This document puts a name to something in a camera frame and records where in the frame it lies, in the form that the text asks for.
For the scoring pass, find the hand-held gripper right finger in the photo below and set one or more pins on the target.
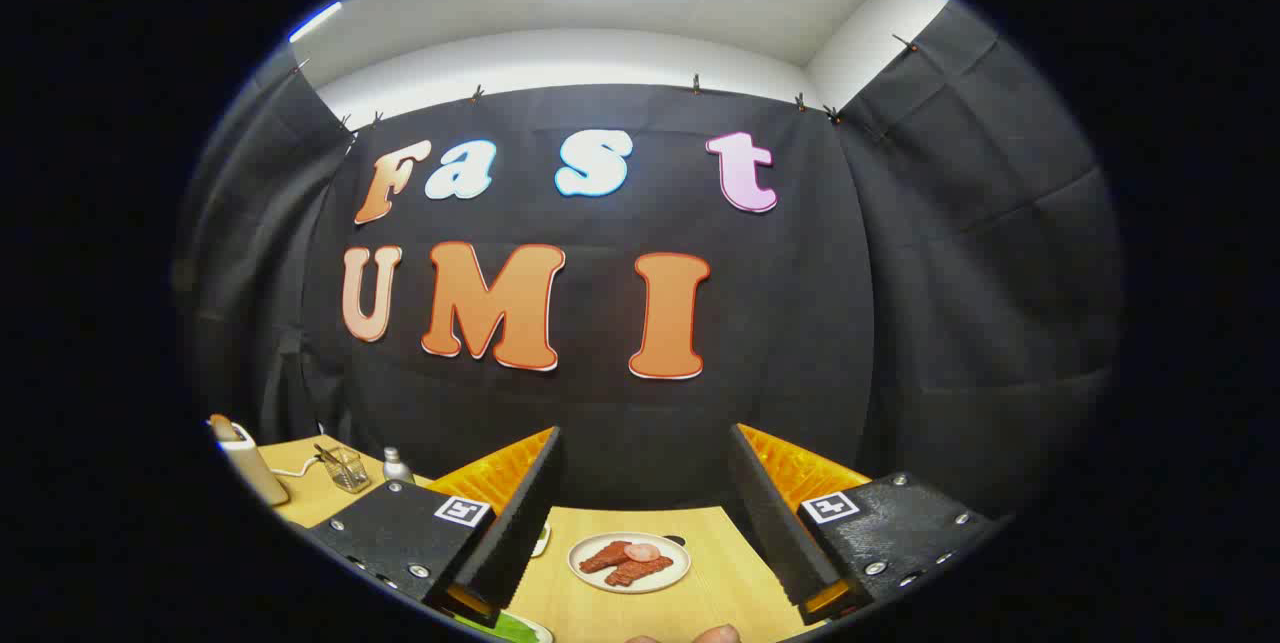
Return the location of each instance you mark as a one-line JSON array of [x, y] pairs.
[[775, 523]]

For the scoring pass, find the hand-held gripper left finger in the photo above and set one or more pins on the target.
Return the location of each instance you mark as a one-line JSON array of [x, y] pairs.
[[520, 533]]

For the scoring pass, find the green lettuce leaf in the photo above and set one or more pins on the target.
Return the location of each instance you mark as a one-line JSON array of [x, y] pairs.
[[510, 628]]

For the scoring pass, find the red meat slice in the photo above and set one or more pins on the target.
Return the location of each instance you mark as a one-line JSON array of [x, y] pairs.
[[603, 558], [640, 573]]

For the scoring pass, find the white oval plate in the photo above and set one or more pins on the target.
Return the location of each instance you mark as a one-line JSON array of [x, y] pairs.
[[672, 571]]

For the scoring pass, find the round pink ham slice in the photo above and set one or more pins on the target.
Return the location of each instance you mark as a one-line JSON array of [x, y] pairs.
[[642, 552]]

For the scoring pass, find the green label metal bottle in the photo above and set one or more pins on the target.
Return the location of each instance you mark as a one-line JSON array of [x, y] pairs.
[[398, 470]]

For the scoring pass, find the beige toaster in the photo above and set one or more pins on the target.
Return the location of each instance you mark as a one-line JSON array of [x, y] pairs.
[[255, 473]]

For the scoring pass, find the ceiling light strip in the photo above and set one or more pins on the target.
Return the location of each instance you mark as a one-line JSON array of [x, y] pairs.
[[315, 21]]

